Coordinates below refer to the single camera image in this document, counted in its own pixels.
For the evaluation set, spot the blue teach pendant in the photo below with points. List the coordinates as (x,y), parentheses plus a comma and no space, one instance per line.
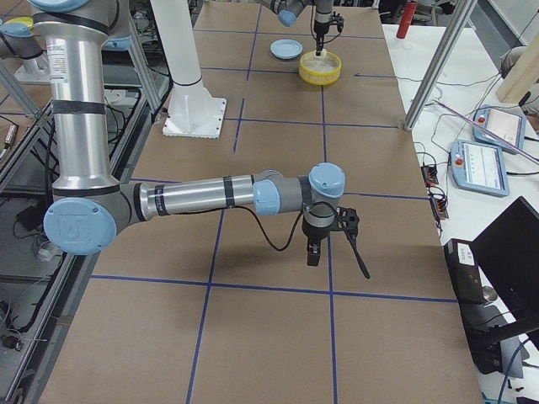
(479,167)
(506,124)

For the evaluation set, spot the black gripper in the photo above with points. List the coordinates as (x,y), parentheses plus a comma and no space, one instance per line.
(321,28)
(312,234)

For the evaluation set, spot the yellow bamboo steamer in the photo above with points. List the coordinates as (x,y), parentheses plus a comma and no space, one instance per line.
(320,71)

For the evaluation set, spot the orange circuit board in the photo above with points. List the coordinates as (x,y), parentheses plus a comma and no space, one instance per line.
(438,205)
(429,174)

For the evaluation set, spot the black monitor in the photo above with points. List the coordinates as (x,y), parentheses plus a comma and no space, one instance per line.
(507,252)

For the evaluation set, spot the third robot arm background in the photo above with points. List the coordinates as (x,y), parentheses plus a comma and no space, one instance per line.
(18,42)

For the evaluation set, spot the far orange circuit board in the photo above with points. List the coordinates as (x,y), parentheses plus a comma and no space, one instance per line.
(429,174)

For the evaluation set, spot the white steamed bun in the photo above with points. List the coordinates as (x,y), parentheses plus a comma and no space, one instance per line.
(321,53)

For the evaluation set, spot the wooden beam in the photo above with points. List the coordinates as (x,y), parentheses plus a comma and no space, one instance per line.
(522,78)

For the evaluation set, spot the near blue teach pendant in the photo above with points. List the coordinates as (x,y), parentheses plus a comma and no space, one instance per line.
(479,167)

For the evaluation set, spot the red bottle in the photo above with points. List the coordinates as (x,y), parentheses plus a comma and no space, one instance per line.
(407,18)

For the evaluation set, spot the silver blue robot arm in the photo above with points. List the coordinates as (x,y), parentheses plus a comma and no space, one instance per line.
(287,13)
(91,207)

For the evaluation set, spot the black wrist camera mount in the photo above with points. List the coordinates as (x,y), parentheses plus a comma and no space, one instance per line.
(349,222)
(338,21)

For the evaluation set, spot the black computer box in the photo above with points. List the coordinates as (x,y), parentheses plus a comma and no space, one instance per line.
(464,272)

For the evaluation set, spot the light blue plate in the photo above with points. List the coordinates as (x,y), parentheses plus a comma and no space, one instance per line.
(286,49)

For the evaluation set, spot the aluminium frame post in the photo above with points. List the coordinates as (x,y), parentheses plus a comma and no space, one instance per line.
(447,42)

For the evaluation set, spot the far blue teach pendant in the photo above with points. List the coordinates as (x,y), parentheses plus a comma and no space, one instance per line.
(506,124)

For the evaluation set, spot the near orange circuit board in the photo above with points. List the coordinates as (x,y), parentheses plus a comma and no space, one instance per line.
(438,205)

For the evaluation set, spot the white pedestal column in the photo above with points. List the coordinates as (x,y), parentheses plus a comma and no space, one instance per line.
(192,110)

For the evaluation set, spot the seated person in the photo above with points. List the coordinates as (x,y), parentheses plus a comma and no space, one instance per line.
(509,59)

